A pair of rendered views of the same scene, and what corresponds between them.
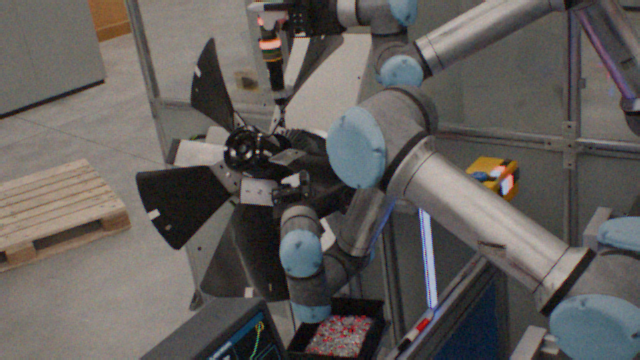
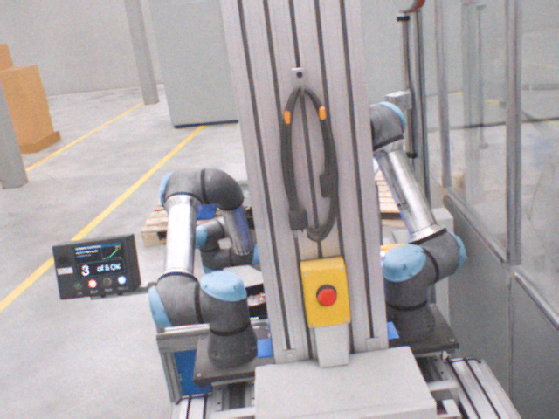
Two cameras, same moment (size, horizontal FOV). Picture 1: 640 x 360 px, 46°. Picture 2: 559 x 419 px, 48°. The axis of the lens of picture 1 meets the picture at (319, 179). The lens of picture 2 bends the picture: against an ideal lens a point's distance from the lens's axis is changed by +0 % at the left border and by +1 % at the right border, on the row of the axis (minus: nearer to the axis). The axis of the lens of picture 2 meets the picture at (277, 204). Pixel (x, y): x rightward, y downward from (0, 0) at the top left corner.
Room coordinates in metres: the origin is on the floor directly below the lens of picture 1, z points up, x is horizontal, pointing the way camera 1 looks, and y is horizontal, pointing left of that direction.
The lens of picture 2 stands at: (0.18, -1.81, 2.01)
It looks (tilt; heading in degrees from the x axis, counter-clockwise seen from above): 20 degrees down; 54
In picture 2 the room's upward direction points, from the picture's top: 8 degrees counter-clockwise
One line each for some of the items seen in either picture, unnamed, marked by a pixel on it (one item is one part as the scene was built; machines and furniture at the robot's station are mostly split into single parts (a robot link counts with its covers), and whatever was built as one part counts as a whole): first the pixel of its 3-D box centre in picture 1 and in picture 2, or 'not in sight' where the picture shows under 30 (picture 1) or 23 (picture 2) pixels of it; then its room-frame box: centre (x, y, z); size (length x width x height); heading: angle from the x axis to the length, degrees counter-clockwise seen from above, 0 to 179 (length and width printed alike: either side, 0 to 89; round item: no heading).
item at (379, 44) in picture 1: (392, 57); not in sight; (1.49, -0.19, 1.43); 0.11 x 0.08 x 0.11; 178
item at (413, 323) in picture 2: not in sight; (406, 311); (1.36, -0.75, 1.09); 0.15 x 0.15 x 0.10
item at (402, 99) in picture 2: not in sight; (399, 101); (2.27, 0.03, 1.44); 0.10 x 0.07 x 0.09; 177
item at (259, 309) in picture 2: (337, 338); (260, 301); (1.38, 0.01, 0.85); 0.22 x 0.17 x 0.07; 158
